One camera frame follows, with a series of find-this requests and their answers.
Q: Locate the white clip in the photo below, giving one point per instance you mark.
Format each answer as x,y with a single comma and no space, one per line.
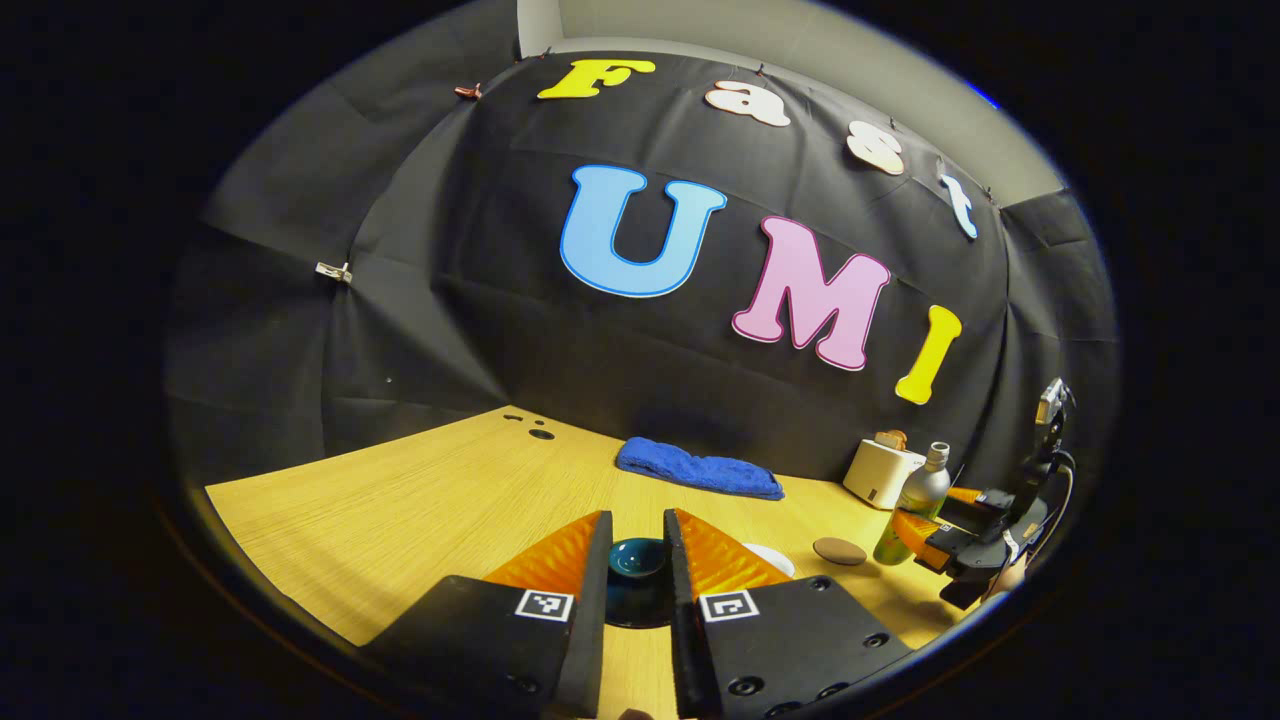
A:
334,272

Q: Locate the white teacup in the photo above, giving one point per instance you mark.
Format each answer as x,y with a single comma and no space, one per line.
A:
775,558

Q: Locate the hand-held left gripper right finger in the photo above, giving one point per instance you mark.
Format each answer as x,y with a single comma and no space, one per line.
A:
685,620

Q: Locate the white toaster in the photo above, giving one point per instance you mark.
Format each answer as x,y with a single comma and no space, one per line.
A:
880,478

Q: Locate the red clip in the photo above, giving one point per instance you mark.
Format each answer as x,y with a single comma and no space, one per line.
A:
468,92

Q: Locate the blue teacup lid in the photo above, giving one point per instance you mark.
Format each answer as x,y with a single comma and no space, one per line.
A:
638,565

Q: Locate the blue towel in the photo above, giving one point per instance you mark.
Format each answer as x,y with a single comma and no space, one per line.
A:
700,470

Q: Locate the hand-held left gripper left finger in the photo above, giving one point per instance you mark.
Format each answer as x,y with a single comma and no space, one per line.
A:
590,620

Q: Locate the black backdrop cloth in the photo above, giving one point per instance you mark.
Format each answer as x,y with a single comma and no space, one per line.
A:
500,330

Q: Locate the silver water bottle green label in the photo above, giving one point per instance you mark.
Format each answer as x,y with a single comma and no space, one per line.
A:
925,490

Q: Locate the bread slice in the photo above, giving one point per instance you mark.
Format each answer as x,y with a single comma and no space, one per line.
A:
892,438

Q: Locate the round brown coaster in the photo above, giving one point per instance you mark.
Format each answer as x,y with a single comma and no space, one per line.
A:
840,551

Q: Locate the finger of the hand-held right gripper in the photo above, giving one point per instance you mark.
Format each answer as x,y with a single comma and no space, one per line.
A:
968,494
915,535

